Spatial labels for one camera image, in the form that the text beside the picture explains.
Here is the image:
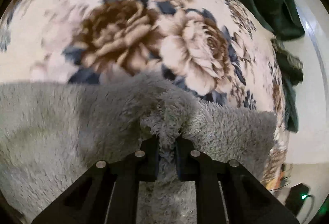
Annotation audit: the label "grey fluffy pants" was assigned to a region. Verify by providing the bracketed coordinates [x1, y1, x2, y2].
[1, 73, 277, 223]

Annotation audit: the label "white headboard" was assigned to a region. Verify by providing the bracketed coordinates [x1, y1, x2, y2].
[284, 0, 328, 164]

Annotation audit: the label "floral bed sheet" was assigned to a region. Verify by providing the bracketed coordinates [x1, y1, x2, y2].
[1, 0, 287, 190]

